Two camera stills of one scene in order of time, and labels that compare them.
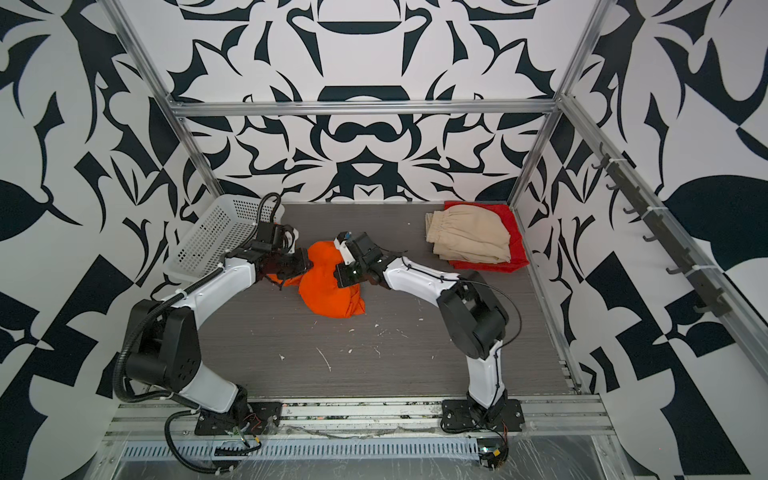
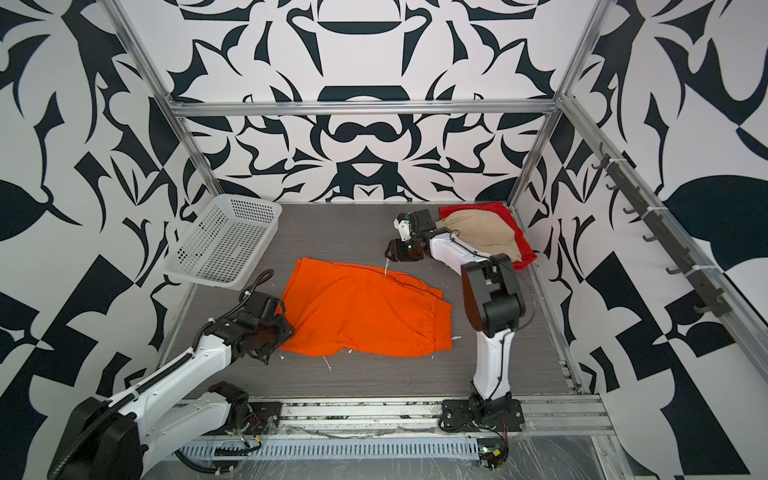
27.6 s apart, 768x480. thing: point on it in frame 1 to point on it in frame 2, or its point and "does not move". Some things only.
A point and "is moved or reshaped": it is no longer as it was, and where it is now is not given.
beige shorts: [468, 233] does not move
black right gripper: [342, 271] to [397, 251]
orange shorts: [319, 289] is moved or reshaped
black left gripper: [305, 263] to [286, 329]
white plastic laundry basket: [204, 248] does not move
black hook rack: [658, 228] does not move
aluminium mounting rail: [365, 418] does not move
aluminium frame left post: [132, 37] does not move
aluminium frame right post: [592, 33] does not move
